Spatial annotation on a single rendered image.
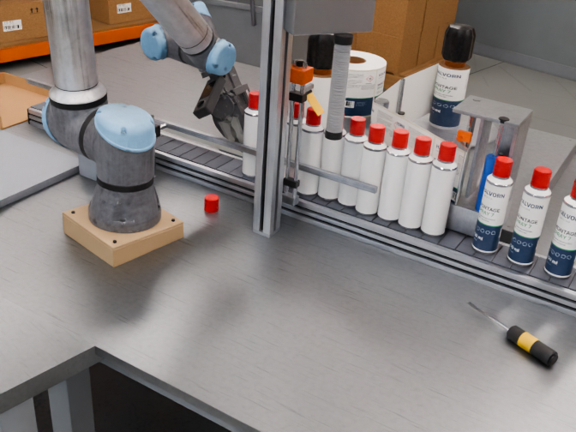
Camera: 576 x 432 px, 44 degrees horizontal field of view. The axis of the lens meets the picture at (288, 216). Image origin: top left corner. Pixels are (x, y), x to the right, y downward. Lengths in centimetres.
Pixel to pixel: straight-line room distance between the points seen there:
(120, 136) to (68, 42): 21
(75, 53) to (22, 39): 398
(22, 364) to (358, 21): 86
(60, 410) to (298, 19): 89
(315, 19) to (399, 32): 369
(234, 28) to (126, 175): 251
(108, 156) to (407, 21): 380
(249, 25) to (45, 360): 282
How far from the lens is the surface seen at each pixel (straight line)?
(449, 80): 205
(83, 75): 149
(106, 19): 584
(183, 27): 147
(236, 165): 177
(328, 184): 161
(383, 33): 511
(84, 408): 155
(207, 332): 129
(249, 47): 387
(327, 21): 138
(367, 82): 210
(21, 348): 129
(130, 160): 143
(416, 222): 154
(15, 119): 220
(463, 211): 155
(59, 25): 146
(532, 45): 621
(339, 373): 122
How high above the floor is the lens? 163
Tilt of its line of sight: 29 degrees down
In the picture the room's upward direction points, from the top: 4 degrees clockwise
